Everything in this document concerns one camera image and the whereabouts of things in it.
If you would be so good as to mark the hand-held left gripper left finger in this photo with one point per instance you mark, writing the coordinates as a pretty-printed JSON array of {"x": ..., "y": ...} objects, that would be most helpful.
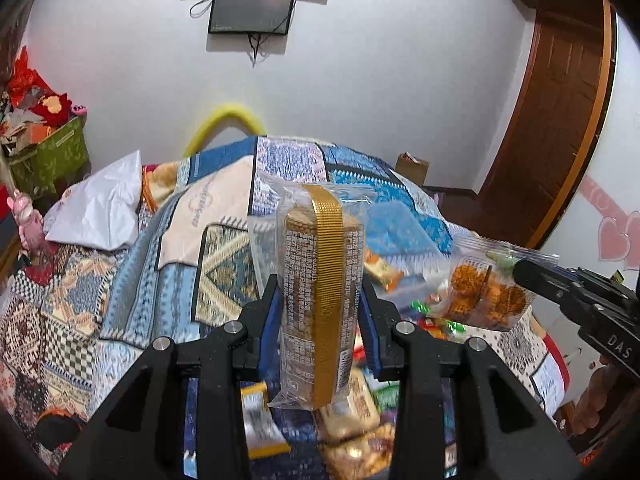
[{"x": 273, "y": 325}]

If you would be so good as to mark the red plush toy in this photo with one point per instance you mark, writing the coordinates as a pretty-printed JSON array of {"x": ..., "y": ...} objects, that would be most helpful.
[{"x": 50, "y": 107}]

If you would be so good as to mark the cardboard box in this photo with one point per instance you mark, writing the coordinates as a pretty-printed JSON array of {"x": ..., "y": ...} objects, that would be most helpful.
[{"x": 412, "y": 167}]

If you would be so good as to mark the yellow fuzzy hoop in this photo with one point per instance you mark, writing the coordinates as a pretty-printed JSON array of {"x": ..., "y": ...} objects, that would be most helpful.
[{"x": 225, "y": 110}]

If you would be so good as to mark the blue patchwork blanket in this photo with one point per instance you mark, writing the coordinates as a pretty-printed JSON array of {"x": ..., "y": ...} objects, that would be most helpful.
[{"x": 150, "y": 285}]

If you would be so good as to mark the green wrapped candy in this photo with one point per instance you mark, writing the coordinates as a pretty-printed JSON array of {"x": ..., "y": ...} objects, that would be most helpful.
[
  {"x": 419, "y": 306},
  {"x": 452, "y": 328}
]

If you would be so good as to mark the green storage box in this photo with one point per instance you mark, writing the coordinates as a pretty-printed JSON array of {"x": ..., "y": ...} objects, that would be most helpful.
[{"x": 55, "y": 155}]

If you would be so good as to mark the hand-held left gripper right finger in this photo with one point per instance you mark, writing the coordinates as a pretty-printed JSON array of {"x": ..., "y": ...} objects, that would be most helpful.
[{"x": 368, "y": 325}]

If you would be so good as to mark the brown wooden door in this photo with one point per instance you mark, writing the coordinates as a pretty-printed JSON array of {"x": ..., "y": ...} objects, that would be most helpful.
[{"x": 550, "y": 125}]

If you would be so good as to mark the clear plastic container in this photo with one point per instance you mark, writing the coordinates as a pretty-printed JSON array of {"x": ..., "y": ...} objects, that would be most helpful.
[{"x": 405, "y": 230}]

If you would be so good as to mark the orange floral fleece blanket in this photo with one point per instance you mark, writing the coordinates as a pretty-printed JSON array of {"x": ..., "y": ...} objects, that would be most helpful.
[{"x": 160, "y": 185}]

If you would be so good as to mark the gold striped biscuit roll pack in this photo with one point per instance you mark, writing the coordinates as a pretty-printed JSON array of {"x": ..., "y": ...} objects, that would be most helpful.
[{"x": 300, "y": 285}]

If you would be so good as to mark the pink toy figure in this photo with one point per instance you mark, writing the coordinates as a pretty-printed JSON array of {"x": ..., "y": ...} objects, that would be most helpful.
[{"x": 25, "y": 215}]

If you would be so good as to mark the white pillow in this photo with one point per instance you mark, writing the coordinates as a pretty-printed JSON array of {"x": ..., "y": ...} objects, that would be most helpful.
[{"x": 95, "y": 210}]

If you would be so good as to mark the clear green-topped cookie packet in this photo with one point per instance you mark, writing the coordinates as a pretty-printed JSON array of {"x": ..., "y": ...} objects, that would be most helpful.
[{"x": 480, "y": 292}]

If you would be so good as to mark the person's right hand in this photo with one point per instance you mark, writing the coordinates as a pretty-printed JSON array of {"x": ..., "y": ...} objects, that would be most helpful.
[{"x": 595, "y": 395}]

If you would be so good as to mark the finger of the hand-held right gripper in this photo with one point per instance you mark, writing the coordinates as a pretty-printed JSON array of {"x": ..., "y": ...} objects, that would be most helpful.
[{"x": 540, "y": 280}]

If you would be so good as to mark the black orange object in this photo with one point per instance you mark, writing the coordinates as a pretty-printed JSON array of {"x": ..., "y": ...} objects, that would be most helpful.
[{"x": 57, "y": 430}]

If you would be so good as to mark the small pink plush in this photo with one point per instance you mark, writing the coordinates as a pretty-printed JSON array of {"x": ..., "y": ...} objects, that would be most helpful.
[{"x": 80, "y": 108}]

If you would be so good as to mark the yellow snack packet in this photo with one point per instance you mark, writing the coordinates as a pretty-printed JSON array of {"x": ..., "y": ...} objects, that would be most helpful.
[{"x": 260, "y": 430}]

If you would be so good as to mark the small black wall screen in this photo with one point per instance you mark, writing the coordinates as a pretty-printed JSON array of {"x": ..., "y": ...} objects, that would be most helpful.
[{"x": 250, "y": 7}]

